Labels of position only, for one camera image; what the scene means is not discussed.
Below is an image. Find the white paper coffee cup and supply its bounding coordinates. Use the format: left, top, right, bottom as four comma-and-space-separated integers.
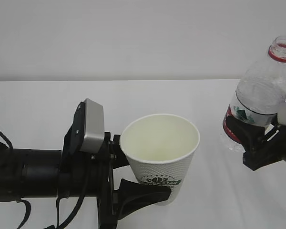
119, 114, 200, 206

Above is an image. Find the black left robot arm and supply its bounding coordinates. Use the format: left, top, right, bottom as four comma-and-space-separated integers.
0, 99, 171, 229

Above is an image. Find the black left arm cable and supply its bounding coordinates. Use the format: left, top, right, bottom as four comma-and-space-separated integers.
0, 123, 89, 229

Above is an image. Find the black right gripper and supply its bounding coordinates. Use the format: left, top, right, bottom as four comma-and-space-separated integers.
224, 115, 286, 171

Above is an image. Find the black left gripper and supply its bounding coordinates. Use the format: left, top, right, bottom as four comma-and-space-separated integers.
58, 102, 171, 229

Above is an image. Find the clear Nongfu Spring water bottle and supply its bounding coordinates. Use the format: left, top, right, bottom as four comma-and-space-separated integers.
220, 36, 286, 153

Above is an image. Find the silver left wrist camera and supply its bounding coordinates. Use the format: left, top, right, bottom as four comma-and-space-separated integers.
81, 98, 105, 154

